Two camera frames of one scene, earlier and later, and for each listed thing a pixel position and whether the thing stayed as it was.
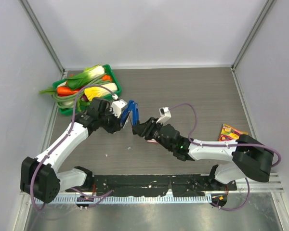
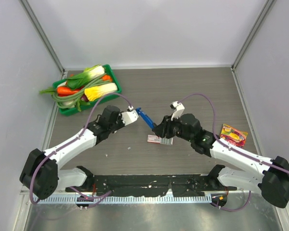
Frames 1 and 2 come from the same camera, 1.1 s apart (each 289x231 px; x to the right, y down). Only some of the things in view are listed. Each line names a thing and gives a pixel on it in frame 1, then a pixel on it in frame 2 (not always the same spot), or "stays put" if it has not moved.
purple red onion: (84, 97) stays put
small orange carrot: (107, 77) stays put
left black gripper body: (109, 121) stays put
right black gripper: (145, 129) → (164, 127)
